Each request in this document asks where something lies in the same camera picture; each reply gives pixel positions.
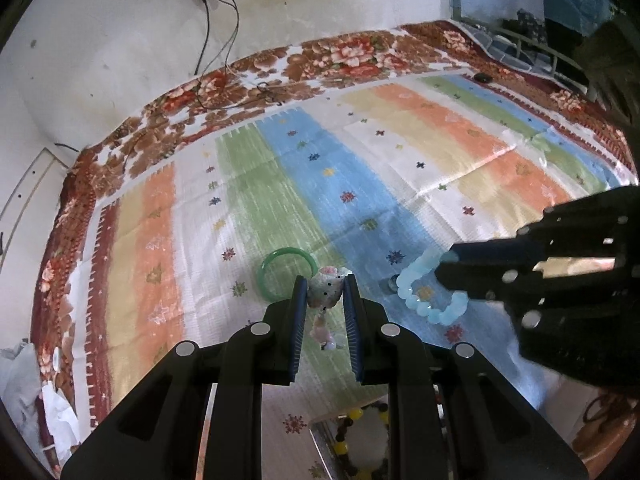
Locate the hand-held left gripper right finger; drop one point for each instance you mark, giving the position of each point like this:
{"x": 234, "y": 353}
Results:
{"x": 352, "y": 327}

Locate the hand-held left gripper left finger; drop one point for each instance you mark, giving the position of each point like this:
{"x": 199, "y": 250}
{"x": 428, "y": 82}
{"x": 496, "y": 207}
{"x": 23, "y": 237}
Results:
{"x": 299, "y": 327}

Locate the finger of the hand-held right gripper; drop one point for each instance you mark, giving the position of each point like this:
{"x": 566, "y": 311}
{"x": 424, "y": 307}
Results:
{"x": 480, "y": 282}
{"x": 495, "y": 252}

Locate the small beaded charm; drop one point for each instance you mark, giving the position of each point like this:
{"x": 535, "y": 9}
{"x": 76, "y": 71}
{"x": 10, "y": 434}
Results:
{"x": 322, "y": 291}

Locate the green jade bangle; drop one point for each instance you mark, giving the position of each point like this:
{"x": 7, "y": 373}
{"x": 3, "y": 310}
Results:
{"x": 262, "y": 272}

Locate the striped colourful mat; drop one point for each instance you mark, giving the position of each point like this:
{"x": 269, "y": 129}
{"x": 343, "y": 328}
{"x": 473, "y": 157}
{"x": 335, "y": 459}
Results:
{"x": 320, "y": 170}

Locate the small black object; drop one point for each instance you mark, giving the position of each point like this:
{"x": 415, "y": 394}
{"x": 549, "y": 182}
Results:
{"x": 483, "y": 78}

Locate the dark cloth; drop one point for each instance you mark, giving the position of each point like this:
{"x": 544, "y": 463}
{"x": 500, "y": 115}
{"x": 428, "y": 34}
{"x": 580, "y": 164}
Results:
{"x": 610, "y": 65}

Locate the crumpled white paper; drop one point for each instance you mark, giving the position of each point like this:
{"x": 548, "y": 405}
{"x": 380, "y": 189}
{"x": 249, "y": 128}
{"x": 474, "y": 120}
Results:
{"x": 55, "y": 410}

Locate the metal bed rail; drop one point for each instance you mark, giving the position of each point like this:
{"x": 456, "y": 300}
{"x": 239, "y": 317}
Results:
{"x": 525, "y": 50}

